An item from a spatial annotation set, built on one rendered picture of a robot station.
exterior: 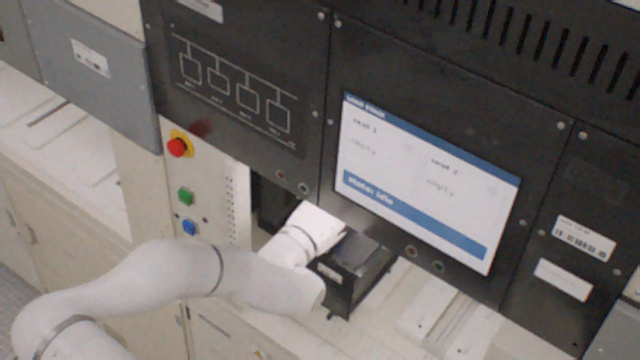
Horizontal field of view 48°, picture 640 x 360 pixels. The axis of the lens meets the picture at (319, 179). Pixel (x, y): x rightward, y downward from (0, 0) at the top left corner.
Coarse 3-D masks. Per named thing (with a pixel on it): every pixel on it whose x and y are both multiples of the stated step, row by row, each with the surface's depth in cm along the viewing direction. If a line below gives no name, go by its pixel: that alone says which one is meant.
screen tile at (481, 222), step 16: (432, 160) 102; (448, 160) 100; (432, 176) 104; (448, 176) 102; (464, 176) 100; (480, 176) 98; (432, 192) 105; (464, 192) 101; (480, 192) 99; (432, 208) 107; (448, 208) 105; (464, 208) 103; (480, 208) 101; (496, 208) 99; (464, 224) 105; (480, 224) 103
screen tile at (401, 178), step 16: (352, 112) 106; (352, 128) 108; (368, 128) 106; (384, 128) 104; (384, 144) 106; (400, 144) 104; (416, 144) 102; (352, 160) 112; (368, 160) 110; (400, 160) 106; (416, 160) 104; (384, 176) 110; (400, 176) 108; (400, 192) 110
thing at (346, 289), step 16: (288, 208) 158; (320, 256) 151; (384, 256) 158; (320, 272) 154; (336, 272) 150; (352, 272) 147; (368, 272) 154; (384, 272) 163; (336, 288) 154; (352, 288) 150; (368, 288) 160; (336, 304) 158; (352, 304) 155
